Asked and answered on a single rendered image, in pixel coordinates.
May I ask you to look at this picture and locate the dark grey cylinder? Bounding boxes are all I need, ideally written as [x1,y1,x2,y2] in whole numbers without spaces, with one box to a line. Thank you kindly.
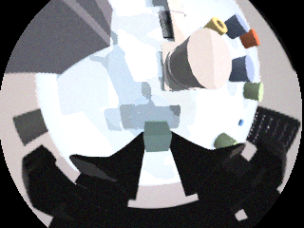
[228,54,255,83]
[223,14,248,39]

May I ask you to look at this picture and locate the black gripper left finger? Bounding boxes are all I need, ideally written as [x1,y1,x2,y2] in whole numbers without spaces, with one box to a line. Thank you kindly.
[69,132,144,200]

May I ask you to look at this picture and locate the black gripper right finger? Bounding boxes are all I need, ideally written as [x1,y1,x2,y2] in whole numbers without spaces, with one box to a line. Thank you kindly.
[170,130,246,197]

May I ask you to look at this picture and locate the white balance beam with round pans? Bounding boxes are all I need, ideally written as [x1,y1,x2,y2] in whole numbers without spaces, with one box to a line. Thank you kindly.
[159,0,199,90]

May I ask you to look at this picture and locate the brown cylinder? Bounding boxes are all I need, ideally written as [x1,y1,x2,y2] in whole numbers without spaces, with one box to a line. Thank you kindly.
[239,28,259,49]

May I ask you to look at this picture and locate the blue cylinder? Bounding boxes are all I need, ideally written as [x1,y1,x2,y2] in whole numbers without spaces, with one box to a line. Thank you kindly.
[238,119,243,126]

